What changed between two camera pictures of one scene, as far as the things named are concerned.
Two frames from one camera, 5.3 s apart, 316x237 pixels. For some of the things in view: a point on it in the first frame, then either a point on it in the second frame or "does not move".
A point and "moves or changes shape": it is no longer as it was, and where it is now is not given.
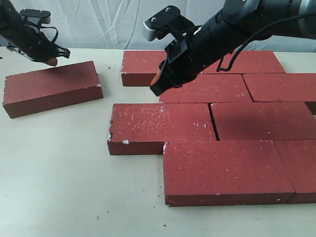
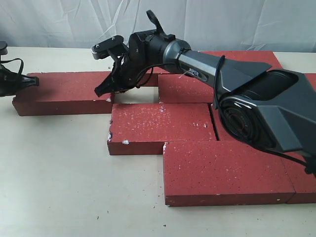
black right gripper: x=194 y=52 → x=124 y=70
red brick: x=254 y=61 does not move
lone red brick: x=35 y=92 moves or changes shape
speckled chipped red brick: x=141 y=129 does not move
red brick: x=220 y=173 does not move
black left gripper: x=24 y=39 → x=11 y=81
